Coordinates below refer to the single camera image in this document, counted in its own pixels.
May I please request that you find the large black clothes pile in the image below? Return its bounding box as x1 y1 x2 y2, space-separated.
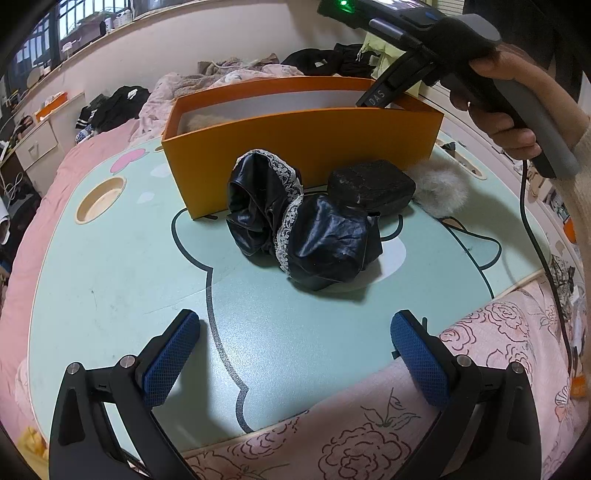
281 43 384 79

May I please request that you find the black pouch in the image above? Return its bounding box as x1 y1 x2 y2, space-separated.
327 159 416 217

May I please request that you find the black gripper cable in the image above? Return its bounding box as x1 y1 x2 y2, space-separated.
519 159 575 377

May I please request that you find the light green cloth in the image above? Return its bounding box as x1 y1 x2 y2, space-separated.
362 32 407 77

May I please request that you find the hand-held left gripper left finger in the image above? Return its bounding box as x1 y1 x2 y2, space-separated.
48 308 201 480

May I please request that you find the orange tray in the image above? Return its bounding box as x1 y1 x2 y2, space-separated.
36 92 70 121

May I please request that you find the black lace-trimmed leather garment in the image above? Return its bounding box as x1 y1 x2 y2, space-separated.
227 148 384 291

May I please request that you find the barred window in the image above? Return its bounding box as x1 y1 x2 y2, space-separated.
0 0 139 88

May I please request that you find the white bedside cabinet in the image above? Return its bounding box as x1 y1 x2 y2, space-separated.
14 92 86 171

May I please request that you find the pile of clothes on bed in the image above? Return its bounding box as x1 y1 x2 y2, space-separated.
131 62 305 141

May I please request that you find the beige knit cloth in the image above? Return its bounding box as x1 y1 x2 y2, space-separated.
198 58 280 75

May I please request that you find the pink rose-print blanket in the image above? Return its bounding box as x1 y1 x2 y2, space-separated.
182 277 587 480

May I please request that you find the yellow cloth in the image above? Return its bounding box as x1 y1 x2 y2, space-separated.
18 427 49 462

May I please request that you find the black striped clothes pile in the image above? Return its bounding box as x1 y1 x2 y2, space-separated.
76 85 151 134

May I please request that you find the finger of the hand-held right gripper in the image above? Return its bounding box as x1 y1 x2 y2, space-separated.
355 48 440 110

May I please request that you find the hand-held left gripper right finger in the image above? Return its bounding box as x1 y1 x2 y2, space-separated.
390 310 541 480

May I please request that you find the pink bedsheet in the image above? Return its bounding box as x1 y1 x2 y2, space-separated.
0 122 162 444

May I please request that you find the person's right forearm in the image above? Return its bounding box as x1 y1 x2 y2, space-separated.
551 117 591 241

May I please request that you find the black patterned cloth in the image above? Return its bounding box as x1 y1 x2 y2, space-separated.
549 254 578 305

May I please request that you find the mint green cartoon desktop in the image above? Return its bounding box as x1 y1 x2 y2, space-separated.
28 117 552 455

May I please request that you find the orange cardboard box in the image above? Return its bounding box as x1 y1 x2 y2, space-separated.
161 76 444 221

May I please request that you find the grey fur ball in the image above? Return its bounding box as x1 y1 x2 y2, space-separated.
409 157 472 219

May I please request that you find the person's right hand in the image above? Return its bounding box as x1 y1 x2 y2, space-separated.
450 44 591 160

